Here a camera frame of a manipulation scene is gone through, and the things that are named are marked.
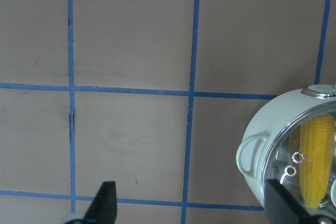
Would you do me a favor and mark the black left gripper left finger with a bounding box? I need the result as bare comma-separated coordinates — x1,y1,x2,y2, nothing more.
82,182,117,224

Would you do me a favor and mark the pale green metal pot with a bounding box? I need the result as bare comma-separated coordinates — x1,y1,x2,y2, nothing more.
236,89,335,214

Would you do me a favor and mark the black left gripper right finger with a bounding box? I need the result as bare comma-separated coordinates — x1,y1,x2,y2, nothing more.
265,179,312,224

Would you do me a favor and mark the yellow plastic corn cob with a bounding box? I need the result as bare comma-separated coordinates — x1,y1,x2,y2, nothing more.
288,113,335,209

